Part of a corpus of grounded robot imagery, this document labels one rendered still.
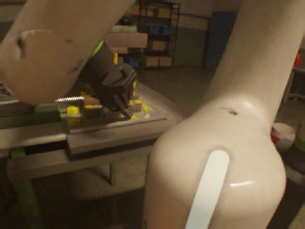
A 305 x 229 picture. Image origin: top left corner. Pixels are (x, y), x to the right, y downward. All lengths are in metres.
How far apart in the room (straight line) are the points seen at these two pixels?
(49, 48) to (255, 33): 0.24
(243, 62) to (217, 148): 0.15
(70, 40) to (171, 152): 0.13
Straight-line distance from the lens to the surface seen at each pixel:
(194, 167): 0.16
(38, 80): 0.24
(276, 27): 0.29
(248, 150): 0.18
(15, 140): 0.54
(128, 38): 0.58
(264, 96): 0.30
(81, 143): 0.49
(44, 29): 0.21
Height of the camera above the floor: 1.25
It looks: 23 degrees down
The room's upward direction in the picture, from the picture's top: 5 degrees clockwise
